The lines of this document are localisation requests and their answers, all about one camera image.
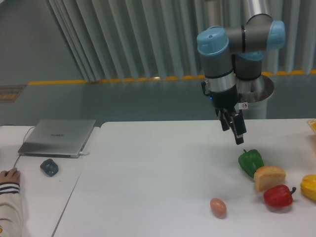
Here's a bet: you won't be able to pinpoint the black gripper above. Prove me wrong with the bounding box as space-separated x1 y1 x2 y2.
211 86 246 145

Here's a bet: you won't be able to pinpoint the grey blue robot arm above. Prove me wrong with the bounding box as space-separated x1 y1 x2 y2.
197 0 286 145

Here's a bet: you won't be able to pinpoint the white striped sleeve forearm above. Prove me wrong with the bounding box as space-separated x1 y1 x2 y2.
0 182 23 237

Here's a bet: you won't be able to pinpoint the yellow basket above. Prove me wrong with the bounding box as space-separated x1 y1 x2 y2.
307 118 316 133

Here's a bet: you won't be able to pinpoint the person's hand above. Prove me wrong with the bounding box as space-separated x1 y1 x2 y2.
0 168 21 184

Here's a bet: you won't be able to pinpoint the green bell pepper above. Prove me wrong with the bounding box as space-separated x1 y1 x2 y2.
238 149 264 178

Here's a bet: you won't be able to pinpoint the bread loaf piece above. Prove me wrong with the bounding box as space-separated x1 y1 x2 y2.
253 165 286 192

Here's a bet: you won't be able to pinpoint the brown egg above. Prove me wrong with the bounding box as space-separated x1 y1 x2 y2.
210 198 227 218

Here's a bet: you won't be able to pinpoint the red bell pepper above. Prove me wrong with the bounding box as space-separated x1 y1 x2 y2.
263 185 297 208

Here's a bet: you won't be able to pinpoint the yellow bell pepper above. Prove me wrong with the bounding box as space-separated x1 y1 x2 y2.
300 174 316 201

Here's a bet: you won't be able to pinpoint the silver laptop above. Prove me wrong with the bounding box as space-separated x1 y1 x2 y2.
18 119 96 158

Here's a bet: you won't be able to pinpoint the black mouse cable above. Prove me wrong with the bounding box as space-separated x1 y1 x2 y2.
13 125 37 169

